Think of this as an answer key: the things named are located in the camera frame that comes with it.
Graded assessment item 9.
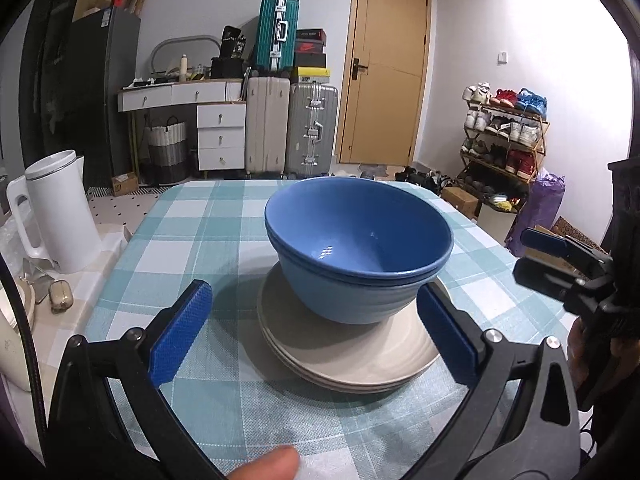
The black red shoebox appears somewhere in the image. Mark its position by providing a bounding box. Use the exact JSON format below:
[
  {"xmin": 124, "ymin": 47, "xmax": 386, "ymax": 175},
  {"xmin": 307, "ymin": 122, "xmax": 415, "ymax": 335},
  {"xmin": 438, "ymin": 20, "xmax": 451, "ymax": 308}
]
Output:
[{"xmin": 295, "ymin": 28, "xmax": 326, "ymax": 54}]

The large cardboard box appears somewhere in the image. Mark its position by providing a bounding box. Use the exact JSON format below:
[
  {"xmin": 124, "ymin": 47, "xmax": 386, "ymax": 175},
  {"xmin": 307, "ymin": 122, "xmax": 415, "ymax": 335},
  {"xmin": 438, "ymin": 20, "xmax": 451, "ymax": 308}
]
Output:
[{"xmin": 531, "ymin": 214, "xmax": 609, "ymax": 281}]

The black cable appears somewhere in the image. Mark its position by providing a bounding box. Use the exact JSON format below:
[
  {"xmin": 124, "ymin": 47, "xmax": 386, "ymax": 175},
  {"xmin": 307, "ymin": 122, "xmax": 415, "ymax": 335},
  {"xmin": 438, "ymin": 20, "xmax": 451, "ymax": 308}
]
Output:
[{"xmin": 0, "ymin": 253, "xmax": 51, "ymax": 461}]

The wooden shoe rack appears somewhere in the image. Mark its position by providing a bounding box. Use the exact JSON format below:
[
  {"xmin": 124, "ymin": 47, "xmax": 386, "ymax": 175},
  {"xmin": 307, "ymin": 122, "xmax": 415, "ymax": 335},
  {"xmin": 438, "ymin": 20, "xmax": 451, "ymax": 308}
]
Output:
[{"xmin": 459, "ymin": 82, "xmax": 549, "ymax": 202}]

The wooden door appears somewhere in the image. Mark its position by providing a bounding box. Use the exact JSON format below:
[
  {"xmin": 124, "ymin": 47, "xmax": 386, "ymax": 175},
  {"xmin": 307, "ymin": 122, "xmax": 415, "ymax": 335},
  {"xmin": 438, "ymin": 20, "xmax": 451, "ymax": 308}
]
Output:
[{"xmin": 336, "ymin": 0, "xmax": 432, "ymax": 166}]

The person left hand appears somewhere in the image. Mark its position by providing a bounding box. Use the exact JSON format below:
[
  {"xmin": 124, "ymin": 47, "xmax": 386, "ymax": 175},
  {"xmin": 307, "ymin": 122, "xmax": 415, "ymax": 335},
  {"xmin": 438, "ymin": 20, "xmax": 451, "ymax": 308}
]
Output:
[{"xmin": 228, "ymin": 445, "xmax": 299, "ymax": 480}]

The white electric kettle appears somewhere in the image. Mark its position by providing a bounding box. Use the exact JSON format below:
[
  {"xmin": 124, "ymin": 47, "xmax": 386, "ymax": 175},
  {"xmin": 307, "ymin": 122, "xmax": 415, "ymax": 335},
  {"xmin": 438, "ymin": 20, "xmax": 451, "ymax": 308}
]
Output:
[{"xmin": 6, "ymin": 150, "xmax": 101, "ymax": 274}]

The white trash bin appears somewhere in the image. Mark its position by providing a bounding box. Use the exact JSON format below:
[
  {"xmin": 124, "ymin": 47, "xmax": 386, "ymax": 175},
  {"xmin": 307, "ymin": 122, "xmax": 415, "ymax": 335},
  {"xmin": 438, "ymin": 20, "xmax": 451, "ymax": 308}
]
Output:
[{"xmin": 477, "ymin": 194, "xmax": 518, "ymax": 245}]

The purple bag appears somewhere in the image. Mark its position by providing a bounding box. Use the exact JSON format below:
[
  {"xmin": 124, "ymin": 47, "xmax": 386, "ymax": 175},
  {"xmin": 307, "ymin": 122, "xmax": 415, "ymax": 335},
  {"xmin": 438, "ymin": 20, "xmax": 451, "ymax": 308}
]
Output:
[{"xmin": 506, "ymin": 171, "xmax": 565, "ymax": 257}]

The person right hand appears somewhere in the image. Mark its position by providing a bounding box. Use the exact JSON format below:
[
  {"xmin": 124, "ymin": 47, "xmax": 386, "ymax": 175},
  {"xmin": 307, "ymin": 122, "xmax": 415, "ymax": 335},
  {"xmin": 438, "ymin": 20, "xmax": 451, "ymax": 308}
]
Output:
[{"xmin": 566, "ymin": 316, "xmax": 626, "ymax": 401}]

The blue bowl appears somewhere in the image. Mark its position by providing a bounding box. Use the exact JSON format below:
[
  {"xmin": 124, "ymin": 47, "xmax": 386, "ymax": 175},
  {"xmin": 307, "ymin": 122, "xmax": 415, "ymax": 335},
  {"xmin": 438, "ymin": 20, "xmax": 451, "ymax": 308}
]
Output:
[
  {"xmin": 264, "ymin": 177, "xmax": 454, "ymax": 252},
  {"xmin": 274, "ymin": 257, "xmax": 442, "ymax": 325},
  {"xmin": 270, "ymin": 238, "xmax": 454, "ymax": 286}
]

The white drawer desk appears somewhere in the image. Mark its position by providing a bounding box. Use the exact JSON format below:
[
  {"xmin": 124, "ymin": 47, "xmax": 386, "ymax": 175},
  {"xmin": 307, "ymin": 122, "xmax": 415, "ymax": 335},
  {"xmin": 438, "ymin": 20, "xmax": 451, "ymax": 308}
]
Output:
[{"xmin": 118, "ymin": 79, "xmax": 246, "ymax": 174}]

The teal suitcase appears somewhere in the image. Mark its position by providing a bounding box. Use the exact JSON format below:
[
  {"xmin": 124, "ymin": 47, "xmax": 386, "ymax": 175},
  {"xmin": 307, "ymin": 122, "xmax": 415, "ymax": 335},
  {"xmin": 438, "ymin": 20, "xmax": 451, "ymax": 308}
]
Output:
[{"xmin": 253, "ymin": 0, "xmax": 299, "ymax": 73}]

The black refrigerator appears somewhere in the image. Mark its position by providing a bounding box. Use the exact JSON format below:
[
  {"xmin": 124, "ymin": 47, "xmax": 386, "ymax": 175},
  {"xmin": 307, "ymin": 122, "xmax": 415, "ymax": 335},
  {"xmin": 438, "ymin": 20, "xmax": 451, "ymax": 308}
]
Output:
[{"xmin": 36, "ymin": 6, "xmax": 141, "ymax": 186}]

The cream plate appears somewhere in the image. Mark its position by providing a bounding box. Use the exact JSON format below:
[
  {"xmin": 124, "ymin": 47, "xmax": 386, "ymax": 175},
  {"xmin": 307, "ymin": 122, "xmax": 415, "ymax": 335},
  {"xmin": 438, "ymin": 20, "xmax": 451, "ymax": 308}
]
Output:
[
  {"xmin": 259, "ymin": 321, "xmax": 439, "ymax": 394},
  {"xmin": 257, "ymin": 264, "xmax": 439, "ymax": 393}
]

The silver suitcase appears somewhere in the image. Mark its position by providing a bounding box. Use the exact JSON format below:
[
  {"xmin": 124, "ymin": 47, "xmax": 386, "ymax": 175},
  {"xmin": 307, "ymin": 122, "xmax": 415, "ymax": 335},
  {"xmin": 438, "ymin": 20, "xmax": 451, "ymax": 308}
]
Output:
[{"xmin": 285, "ymin": 82, "xmax": 338, "ymax": 178}]

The small cardboard box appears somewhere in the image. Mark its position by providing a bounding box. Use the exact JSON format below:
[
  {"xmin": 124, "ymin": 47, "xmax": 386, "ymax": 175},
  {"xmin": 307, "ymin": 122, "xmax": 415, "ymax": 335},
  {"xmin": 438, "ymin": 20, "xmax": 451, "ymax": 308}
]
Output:
[{"xmin": 440, "ymin": 186, "xmax": 480, "ymax": 219}]

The woven laundry basket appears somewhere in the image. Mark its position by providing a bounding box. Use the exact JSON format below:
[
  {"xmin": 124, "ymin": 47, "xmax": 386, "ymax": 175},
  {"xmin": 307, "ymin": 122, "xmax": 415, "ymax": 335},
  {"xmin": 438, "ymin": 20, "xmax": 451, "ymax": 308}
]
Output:
[{"xmin": 144, "ymin": 116, "xmax": 190, "ymax": 185}]

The yellow black shoebox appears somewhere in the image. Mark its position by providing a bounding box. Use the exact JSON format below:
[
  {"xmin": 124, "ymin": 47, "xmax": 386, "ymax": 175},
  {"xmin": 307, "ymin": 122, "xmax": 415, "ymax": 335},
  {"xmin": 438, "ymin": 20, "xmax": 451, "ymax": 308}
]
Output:
[{"xmin": 295, "ymin": 67, "xmax": 331, "ymax": 84}]

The beige suitcase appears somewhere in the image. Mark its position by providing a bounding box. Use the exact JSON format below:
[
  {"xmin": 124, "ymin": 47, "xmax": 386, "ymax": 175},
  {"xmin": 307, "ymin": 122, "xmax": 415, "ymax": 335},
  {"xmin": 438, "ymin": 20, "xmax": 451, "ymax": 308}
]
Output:
[{"xmin": 245, "ymin": 77, "xmax": 290, "ymax": 174}]

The teal plaid tablecloth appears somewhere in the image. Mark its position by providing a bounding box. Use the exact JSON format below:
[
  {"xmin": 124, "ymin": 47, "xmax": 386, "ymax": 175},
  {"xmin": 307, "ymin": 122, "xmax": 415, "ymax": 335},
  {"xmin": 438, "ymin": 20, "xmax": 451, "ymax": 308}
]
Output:
[{"xmin": 81, "ymin": 178, "xmax": 576, "ymax": 480}]

